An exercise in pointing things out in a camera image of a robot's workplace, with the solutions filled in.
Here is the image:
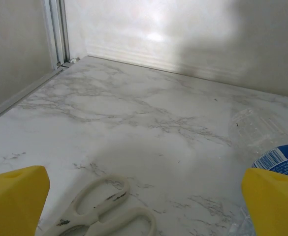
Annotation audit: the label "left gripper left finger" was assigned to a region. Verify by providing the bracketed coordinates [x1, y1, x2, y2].
[0, 165, 51, 236]

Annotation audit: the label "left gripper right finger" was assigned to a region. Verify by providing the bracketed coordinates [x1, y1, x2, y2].
[241, 168, 288, 236]

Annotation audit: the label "clear bottle with blue label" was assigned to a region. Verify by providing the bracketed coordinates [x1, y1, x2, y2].
[228, 108, 288, 179]

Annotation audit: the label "white handled scissors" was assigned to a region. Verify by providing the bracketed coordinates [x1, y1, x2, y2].
[42, 173, 157, 236]

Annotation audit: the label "aluminium frame side rail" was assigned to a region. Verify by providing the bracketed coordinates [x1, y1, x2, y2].
[0, 66, 64, 125]

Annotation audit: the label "aluminium frame post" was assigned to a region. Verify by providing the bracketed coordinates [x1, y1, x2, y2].
[43, 0, 72, 69]

